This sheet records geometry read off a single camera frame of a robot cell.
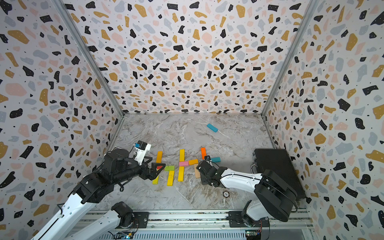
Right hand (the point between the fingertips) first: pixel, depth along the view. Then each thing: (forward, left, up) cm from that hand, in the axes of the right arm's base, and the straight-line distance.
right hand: (205, 177), depth 88 cm
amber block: (+9, +8, 0) cm, 12 cm away
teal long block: (+39, -4, 0) cm, 39 cm away
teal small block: (+12, -7, 0) cm, 13 cm away
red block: (-7, +20, +27) cm, 34 cm away
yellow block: (-4, +28, +1) cm, 28 cm away
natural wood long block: (+2, +5, 0) cm, 5 cm away
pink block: (+8, +14, +1) cm, 16 cm away
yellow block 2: (-3, +20, 0) cm, 21 cm away
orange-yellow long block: (+12, +30, +2) cm, 32 cm away
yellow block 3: (+14, +15, 0) cm, 21 cm away
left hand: (-4, +20, +26) cm, 33 cm away
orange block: (+17, +2, -1) cm, 17 cm away
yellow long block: (+1, +14, +1) cm, 14 cm away
